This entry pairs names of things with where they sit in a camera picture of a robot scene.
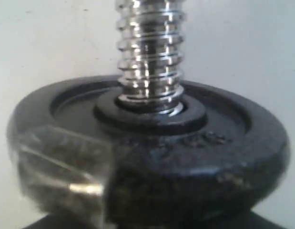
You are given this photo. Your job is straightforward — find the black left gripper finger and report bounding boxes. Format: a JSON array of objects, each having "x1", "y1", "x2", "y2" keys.
[{"x1": 26, "y1": 208, "x2": 283, "y2": 229}]

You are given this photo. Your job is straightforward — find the chrome threaded dumbbell bar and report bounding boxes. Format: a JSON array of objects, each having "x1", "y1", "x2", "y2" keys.
[{"x1": 116, "y1": 0, "x2": 185, "y2": 114}]

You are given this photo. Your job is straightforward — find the black weight plate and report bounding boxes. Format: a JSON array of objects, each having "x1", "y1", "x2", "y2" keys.
[{"x1": 7, "y1": 75, "x2": 290, "y2": 226}]

